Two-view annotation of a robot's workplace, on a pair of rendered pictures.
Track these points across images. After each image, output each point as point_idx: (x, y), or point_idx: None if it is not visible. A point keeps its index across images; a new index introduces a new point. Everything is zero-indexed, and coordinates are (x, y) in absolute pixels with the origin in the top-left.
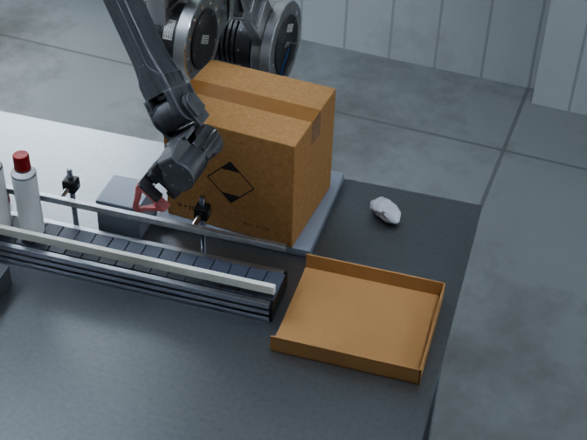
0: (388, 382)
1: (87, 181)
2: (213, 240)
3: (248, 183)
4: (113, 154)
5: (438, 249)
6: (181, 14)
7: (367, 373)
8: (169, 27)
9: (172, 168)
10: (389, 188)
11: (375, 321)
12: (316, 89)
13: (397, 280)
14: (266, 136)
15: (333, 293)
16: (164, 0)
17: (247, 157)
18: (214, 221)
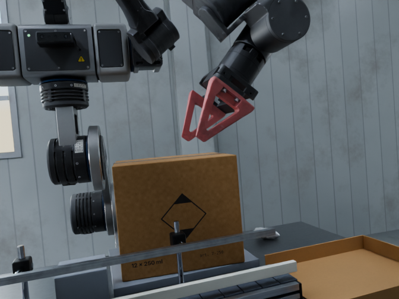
0: None
1: (18, 298)
2: None
3: (200, 210)
4: None
5: (317, 237)
6: (88, 130)
7: None
8: (78, 144)
9: (282, 5)
10: (247, 231)
11: (362, 272)
12: (203, 153)
13: (334, 248)
14: (209, 156)
15: (309, 272)
16: (73, 122)
17: (197, 182)
18: (171, 267)
